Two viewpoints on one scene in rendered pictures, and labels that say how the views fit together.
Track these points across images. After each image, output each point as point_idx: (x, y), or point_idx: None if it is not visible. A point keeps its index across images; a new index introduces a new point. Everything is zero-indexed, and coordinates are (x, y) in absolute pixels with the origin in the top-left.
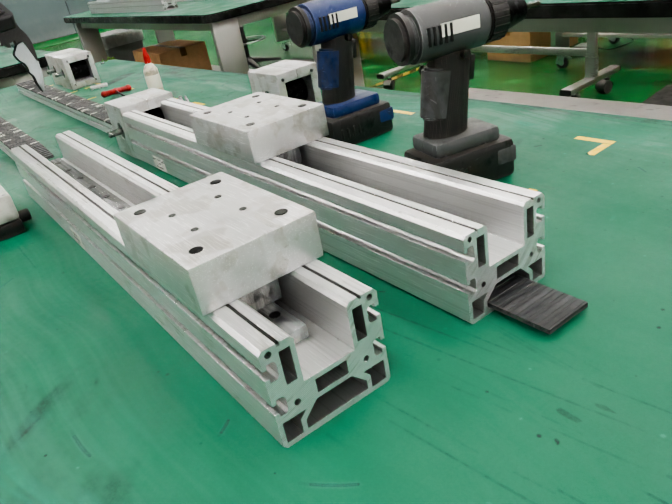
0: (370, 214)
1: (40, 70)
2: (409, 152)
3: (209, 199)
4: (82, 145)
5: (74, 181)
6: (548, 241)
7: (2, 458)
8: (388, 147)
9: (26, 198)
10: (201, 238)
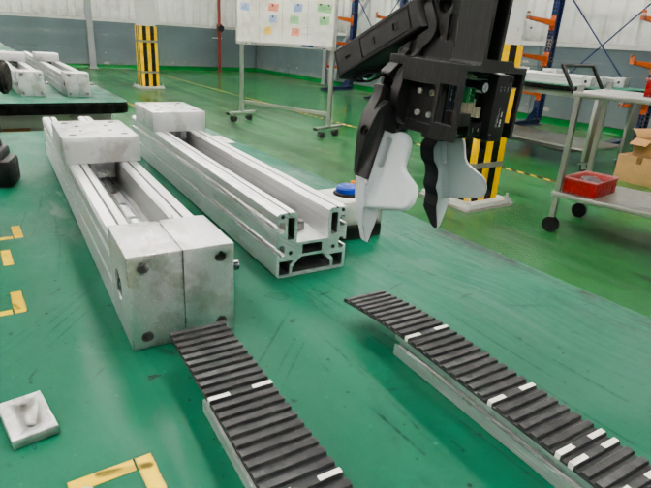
0: None
1: (356, 195)
2: (9, 160)
3: (165, 107)
4: (248, 185)
5: (242, 158)
6: (20, 160)
7: (259, 158)
8: None
9: (348, 265)
10: (174, 104)
